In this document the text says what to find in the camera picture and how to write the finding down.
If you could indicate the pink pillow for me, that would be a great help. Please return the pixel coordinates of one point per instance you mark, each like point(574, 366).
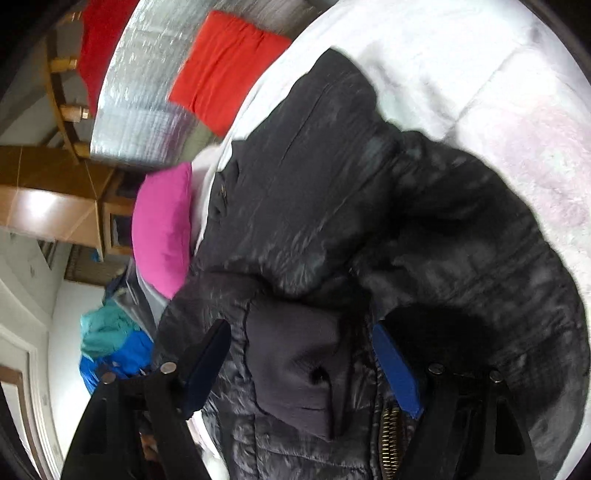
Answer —
point(164, 230)

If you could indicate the orange-red pillow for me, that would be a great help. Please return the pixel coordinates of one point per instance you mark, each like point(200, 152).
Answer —
point(221, 69)

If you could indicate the white fluffy blanket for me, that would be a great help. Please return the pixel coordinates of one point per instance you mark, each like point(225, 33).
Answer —
point(461, 78)

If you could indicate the white pillow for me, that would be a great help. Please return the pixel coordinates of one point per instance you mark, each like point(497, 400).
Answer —
point(203, 184)

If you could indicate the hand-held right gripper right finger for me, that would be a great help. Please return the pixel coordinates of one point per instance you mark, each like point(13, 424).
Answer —
point(397, 369)

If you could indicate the wooden cabinet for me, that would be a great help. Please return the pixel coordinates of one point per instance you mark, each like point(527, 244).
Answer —
point(60, 203)

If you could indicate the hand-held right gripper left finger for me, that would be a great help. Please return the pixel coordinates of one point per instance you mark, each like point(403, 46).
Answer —
point(203, 369)

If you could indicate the silver foil insulation mat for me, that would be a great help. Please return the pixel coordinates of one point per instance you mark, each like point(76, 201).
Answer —
point(138, 92)

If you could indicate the grey garment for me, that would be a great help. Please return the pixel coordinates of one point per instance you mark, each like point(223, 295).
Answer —
point(138, 300)

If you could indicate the wooden bed headboard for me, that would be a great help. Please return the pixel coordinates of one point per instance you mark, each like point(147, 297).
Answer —
point(64, 87)

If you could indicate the black puffer jacket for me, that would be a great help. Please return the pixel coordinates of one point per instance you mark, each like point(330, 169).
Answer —
point(369, 258)

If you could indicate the red cloth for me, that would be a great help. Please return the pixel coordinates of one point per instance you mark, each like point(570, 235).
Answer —
point(99, 41)

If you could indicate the blue jacket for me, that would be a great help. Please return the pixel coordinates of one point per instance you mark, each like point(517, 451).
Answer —
point(117, 360)

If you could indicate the teal garment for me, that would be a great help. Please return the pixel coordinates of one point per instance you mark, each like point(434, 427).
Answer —
point(104, 330)

